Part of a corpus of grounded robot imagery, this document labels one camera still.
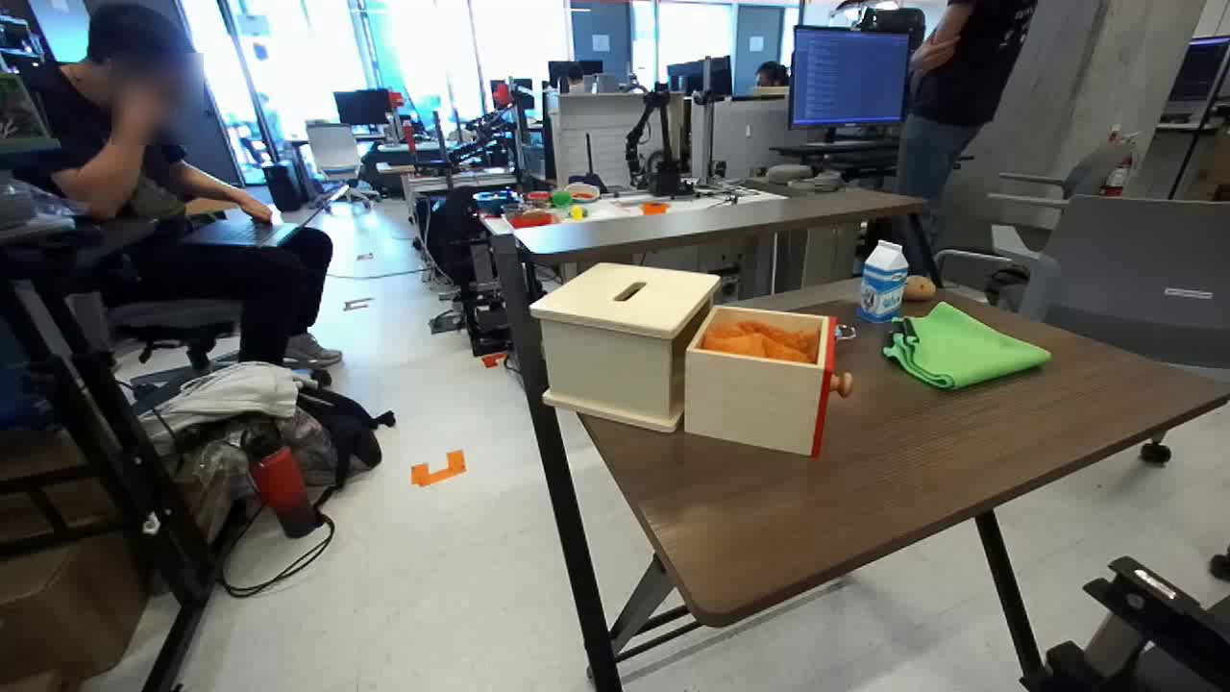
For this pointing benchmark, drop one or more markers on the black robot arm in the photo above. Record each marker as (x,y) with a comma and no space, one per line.
(663,144)

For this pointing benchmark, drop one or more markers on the wooden lid with slot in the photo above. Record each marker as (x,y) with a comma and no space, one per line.
(663,293)

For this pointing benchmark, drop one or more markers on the wooden box with drawer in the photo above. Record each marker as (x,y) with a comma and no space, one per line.
(615,365)

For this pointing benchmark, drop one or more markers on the orange cloth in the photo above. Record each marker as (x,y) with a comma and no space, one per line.
(759,341)

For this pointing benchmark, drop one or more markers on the wooden drawer with red front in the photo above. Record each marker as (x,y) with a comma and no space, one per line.
(750,404)

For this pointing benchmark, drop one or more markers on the red tray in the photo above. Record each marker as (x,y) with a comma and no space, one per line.
(531,219)

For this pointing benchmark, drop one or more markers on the grey table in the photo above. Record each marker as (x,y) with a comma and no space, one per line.
(711,226)

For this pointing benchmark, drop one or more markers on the white bowl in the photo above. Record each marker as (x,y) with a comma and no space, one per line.
(583,191)

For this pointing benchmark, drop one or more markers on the blue bowl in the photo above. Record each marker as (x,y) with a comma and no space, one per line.
(493,202)

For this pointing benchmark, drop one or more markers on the round wooden drawer knob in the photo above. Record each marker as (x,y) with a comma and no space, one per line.
(843,384)

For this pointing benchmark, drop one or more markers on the white and blue milk carton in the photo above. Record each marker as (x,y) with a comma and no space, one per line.
(881,288)

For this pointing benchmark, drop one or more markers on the black backpack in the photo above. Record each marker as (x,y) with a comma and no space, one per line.
(346,428)

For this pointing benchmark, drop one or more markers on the brown potato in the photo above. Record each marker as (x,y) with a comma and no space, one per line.
(919,288)

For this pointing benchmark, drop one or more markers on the person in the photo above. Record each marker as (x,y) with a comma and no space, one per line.
(961,77)
(96,144)
(771,74)

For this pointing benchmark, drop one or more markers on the white office chair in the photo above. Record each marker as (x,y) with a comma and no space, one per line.
(336,154)

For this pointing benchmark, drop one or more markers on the green folded cloth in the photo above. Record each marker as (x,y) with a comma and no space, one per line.
(961,351)

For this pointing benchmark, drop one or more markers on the black monitor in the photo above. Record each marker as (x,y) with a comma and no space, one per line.
(362,108)

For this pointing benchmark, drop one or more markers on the computer monitor with blue screen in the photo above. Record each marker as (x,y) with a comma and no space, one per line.
(848,77)

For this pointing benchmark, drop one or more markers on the red water bottle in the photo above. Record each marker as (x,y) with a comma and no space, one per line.
(283,490)

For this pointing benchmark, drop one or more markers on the black laptop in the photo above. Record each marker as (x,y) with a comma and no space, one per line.
(250,234)

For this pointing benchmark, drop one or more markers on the grey jacket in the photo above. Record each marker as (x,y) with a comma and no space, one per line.
(231,394)

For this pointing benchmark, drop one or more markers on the grey office chair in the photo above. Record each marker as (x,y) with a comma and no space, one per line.
(173,322)

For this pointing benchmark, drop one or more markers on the black desk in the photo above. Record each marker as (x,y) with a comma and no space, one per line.
(106,432)

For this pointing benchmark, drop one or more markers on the pair of grey chairs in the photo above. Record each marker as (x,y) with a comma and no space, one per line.
(1134,279)

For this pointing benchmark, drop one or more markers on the red fire extinguisher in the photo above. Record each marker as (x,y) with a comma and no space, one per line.
(1117,173)

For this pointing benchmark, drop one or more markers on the cardboard box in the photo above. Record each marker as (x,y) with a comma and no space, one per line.
(67,615)

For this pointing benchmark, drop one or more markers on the black metal stand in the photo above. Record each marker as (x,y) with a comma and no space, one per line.
(1163,615)

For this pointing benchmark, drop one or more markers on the dark monitor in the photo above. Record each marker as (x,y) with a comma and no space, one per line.
(1201,69)

